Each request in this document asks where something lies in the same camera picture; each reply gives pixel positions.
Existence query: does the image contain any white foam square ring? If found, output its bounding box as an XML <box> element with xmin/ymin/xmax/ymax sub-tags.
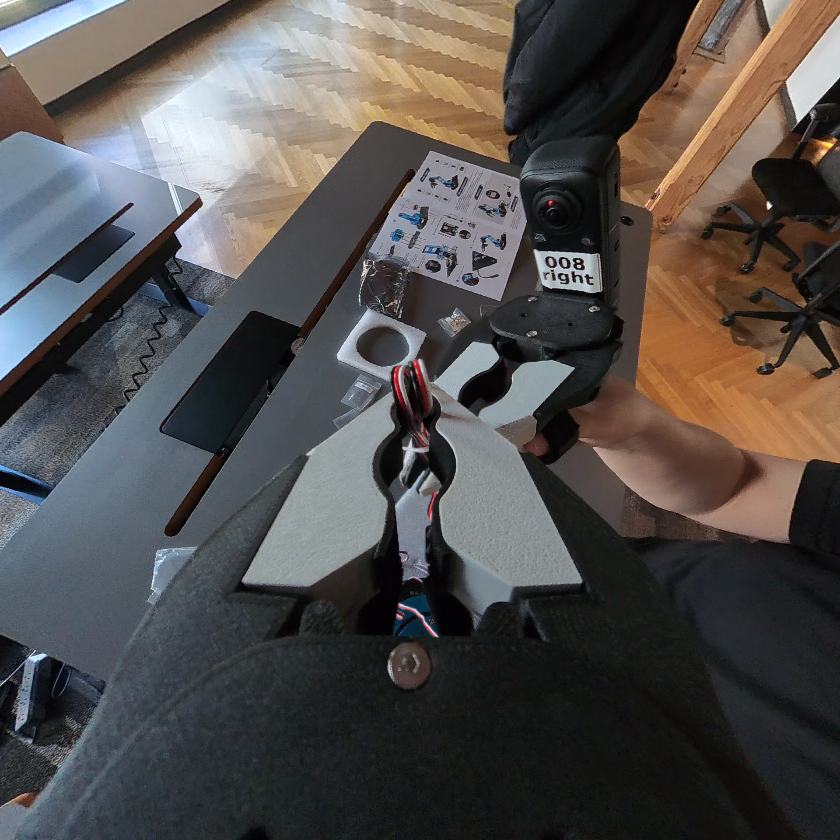
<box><xmin>336</xmin><ymin>310</ymin><xmax>427</xmax><ymax>382</ymax></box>

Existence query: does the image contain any white power strip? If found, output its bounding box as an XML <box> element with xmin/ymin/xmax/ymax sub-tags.
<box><xmin>16</xmin><ymin>653</ymin><xmax>50</xmax><ymax>742</ymax></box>

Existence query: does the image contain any person's right hand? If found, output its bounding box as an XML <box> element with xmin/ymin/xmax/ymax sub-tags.
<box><xmin>521</xmin><ymin>375</ymin><xmax>660</xmax><ymax>459</ymax></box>

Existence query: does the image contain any black swivel chair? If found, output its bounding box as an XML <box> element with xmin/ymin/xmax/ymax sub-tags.
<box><xmin>702</xmin><ymin>105</ymin><xmax>840</xmax><ymax>273</ymax></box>
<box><xmin>721</xmin><ymin>243</ymin><xmax>840</xmax><ymax>378</ymax></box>

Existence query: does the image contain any printed instruction booklet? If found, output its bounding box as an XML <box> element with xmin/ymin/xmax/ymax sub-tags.
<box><xmin>375</xmin><ymin>151</ymin><xmax>526</xmax><ymax>299</ymax></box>

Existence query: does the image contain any black crinkled plastic bag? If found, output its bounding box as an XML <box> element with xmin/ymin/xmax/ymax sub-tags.
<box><xmin>360</xmin><ymin>257</ymin><xmax>413</xmax><ymax>312</ymax></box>

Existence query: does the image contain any red white black servo cable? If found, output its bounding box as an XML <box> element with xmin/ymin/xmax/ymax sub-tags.
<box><xmin>390</xmin><ymin>363</ymin><xmax>442</xmax><ymax>637</ymax></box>

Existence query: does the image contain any black coiled cable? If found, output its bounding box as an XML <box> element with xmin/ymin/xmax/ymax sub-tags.
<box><xmin>121</xmin><ymin>259</ymin><xmax>198</xmax><ymax>411</ymax></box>

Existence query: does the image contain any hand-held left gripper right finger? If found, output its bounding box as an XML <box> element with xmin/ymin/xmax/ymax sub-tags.
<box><xmin>430</xmin><ymin>390</ymin><xmax>586</xmax><ymax>634</ymax></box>

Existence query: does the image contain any wooden pillar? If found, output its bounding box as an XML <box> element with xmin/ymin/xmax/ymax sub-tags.
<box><xmin>646</xmin><ymin>0</ymin><xmax>828</xmax><ymax>231</ymax></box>

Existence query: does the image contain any person's right forearm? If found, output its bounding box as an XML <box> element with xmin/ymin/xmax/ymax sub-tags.
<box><xmin>630</xmin><ymin>400</ymin><xmax>840</xmax><ymax>547</ymax></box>

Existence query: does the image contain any black cable tray lid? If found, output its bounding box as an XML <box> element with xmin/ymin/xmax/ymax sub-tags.
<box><xmin>161</xmin><ymin>311</ymin><xmax>299</xmax><ymax>455</ymax></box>

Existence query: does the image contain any person's black clothing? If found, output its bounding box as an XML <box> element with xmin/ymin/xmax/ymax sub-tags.
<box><xmin>626</xmin><ymin>459</ymin><xmax>840</xmax><ymax>840</ymax></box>

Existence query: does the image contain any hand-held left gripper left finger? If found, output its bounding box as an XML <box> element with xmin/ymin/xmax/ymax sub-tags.
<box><xmin>241</xmin><ymin>397</ymin><xmax>411</xmax><ymax>634</ymax></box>

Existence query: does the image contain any pile of clear parts bags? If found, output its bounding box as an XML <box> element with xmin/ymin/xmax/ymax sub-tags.
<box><xmin>150</xmin><ymin>305</ymin><xmax>473</xmax><ymax>605</ymax></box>

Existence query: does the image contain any grey desk with wood edge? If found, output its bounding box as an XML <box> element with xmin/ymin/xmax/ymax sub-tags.
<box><xmin>0</xmin><ymin>131</ymin><xmax>203</xmax><ymax>421</ymax></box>

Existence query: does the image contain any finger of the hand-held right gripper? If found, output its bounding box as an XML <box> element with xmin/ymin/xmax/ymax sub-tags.
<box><xmin>471</xmin><ymin>363</ymin><xmax>573</xmax><ymax>424</ymax></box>
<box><xmin>436</xmin><ymin>343</ymin><xmax>510</xmax><ymax>404</ymax></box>

